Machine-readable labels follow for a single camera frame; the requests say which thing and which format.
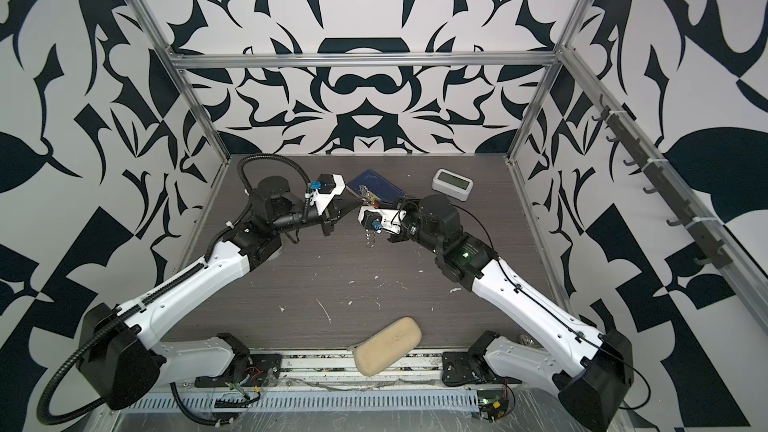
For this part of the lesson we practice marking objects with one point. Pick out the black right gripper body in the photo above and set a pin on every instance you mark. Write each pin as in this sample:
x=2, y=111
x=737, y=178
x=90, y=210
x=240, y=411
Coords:
x=413, y=226

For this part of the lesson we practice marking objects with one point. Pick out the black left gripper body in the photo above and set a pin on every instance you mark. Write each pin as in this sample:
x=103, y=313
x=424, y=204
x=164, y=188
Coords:
x=326, y=217

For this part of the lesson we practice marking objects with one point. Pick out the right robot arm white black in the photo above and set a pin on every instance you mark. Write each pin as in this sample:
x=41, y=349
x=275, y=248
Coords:
x=589, y=371

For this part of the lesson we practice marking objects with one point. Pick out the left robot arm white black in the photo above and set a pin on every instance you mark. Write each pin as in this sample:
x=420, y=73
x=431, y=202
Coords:
x=132, y=357

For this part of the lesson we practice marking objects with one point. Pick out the blue notebook yellow label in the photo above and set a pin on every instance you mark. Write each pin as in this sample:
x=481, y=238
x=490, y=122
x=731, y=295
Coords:
x=389, y=192

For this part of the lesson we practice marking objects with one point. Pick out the white digital clock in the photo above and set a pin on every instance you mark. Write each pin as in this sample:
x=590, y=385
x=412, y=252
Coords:
x=452, y=184

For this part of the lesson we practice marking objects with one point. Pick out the small circuit board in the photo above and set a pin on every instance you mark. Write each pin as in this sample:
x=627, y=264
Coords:
x=495, y=404

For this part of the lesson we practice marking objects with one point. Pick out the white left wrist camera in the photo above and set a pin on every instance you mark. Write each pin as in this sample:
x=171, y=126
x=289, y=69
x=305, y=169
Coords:
x=323, y=190

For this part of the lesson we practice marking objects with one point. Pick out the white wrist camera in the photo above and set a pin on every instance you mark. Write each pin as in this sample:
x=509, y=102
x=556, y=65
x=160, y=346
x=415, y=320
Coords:
x=380, y=219
x=323, y=190

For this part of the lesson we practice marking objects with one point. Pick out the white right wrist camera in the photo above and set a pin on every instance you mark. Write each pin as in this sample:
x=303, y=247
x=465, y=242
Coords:
x=380, y=219

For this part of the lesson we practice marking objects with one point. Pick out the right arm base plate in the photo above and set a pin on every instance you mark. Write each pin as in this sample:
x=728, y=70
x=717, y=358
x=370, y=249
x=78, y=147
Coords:
x=462, y=368

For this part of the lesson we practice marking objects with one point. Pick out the white cable duct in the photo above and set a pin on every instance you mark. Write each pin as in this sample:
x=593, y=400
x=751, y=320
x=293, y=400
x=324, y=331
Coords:
x=338, y=401

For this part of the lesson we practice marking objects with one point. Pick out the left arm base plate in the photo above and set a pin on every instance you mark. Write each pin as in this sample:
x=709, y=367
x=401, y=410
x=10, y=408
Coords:
x=255, y=371

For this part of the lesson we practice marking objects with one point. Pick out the wall hook rail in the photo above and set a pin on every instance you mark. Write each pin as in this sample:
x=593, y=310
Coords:
x=688, y=213

